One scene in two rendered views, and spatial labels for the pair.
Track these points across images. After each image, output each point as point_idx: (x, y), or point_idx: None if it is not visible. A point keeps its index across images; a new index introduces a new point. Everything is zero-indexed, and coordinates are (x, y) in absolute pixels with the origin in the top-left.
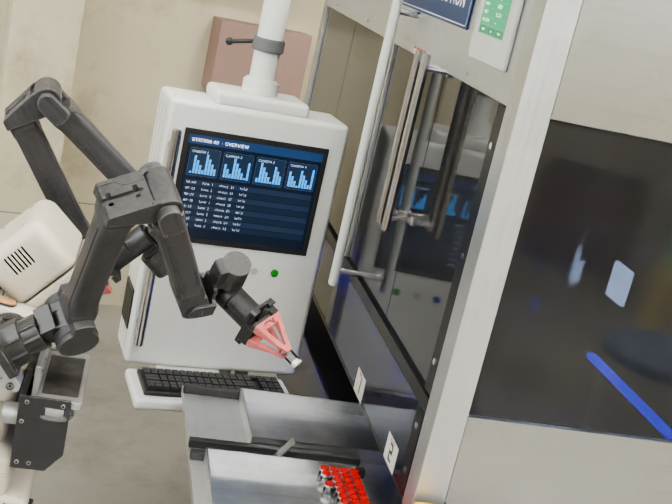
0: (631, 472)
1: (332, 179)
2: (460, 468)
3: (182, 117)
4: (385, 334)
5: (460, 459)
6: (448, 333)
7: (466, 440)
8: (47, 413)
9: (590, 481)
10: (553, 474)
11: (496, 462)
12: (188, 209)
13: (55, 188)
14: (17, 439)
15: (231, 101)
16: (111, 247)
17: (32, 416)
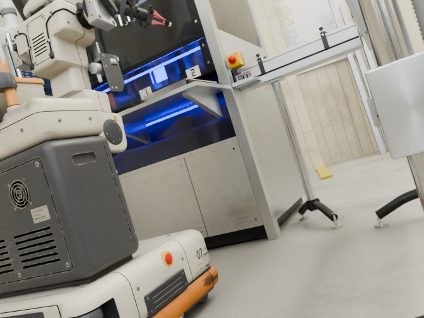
0: (244, 50)
1: None
2: (224, 47)
3: (2, 33)
4: (151, 59)
5: (223, 44)
6: (197, 4)
7: (221, 37)
8: (111, 60)
9: (241, 52)
10: (236, 50)
11: (228, 45)
12: (23, 77)
13: (26, 0)
14: (108, 76)
15: (14, 29)
16: None
17: (108, 63)
